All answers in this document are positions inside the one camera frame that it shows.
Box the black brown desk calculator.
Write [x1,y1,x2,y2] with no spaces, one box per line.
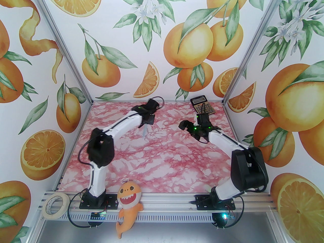
[190,97,216,115]

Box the pink marble table mat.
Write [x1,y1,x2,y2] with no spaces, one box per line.
[58,102,259,194]

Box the orange shark plush toy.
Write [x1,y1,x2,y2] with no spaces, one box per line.
[116,181,144,238]

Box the circuit board with green light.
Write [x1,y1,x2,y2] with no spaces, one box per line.
[218,212,236,222]

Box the cream masking tape roll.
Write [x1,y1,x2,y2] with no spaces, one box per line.
[42,193,70,218]

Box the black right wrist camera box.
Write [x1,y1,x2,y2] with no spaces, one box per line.
[197,113,210,126]

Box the thin aluminium frame rail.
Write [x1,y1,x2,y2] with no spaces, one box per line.
[91,100,224,104]

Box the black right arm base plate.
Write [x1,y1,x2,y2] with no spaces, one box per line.
[195,195,236,210]

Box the wide aluminium mounting rail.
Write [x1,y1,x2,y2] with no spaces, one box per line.
[38,190,277,213]

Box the black right base cable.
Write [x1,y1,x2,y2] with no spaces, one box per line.
[215,195,244,230]

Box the black base cable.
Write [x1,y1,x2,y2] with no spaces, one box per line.
[215,195,244,230]
[66,194,107,229]

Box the slotted grey cable tray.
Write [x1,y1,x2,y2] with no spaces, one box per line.
[67,210,215,222]

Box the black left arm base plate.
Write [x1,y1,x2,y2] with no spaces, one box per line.
[79,191,118,209]

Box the aluminium frame post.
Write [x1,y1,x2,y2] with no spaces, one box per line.
[221,0,289,106]
[27,0,93,106]

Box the black left base cable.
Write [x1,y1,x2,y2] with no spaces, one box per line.
[66,194,107,229]

